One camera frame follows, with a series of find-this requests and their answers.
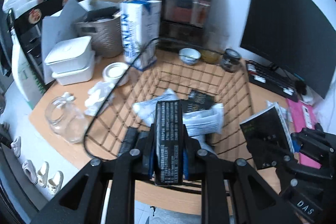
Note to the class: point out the grey woven basket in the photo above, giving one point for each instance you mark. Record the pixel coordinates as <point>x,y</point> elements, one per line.
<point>104,27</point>

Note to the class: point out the black curved monitor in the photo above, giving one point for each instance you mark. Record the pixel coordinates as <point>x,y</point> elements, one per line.
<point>296,36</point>

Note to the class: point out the black tissue pack in basket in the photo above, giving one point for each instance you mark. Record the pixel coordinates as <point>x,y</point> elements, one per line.
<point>197,101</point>

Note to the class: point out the dark glass jar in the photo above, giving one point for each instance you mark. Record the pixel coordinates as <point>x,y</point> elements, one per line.
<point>230,61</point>

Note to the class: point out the white remote control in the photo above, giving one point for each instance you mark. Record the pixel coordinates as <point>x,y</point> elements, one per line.
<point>306,117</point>

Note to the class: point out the white lidded container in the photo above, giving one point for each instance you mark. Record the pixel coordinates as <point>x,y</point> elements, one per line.
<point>70,61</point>

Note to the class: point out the crumpled white tissue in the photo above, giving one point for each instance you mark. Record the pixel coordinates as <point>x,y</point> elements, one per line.
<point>98,98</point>

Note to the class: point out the white round lid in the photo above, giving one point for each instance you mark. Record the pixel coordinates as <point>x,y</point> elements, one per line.
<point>116,73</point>

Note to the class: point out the black mechanical keyboard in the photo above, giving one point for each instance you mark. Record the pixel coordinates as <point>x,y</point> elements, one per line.
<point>266,78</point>

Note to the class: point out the flat pink white packet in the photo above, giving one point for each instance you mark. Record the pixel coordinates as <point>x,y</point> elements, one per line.
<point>285,112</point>

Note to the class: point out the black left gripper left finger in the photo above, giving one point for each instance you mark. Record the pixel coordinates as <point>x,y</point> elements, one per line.
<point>144,142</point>

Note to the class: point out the black wire basket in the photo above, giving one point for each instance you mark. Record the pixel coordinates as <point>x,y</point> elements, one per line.
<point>106,131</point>

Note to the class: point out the blue white milk carton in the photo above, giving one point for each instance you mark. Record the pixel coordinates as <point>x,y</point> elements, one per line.
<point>140,24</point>

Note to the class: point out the yellow contents glass jar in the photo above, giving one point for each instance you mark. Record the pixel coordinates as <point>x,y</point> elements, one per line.
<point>212,48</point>

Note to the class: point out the blue white ceramic bowl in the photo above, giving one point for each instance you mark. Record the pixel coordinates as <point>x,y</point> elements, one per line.
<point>189,56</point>

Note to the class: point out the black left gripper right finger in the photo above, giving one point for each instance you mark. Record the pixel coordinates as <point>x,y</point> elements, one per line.
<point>193,168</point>

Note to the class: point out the white power strip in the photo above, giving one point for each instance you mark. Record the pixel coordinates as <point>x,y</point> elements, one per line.
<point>309,97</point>

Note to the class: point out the white wet wipe pack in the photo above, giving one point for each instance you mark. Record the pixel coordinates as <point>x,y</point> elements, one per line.
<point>205,122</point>
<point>145,110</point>

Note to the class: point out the clear glass jar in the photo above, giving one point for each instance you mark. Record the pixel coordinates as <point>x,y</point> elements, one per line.
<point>66,119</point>

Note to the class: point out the black Face tissue pack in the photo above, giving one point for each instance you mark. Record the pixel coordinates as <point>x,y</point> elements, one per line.
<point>168,143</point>

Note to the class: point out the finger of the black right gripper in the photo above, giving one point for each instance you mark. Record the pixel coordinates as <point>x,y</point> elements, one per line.
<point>316,145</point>
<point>269,151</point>

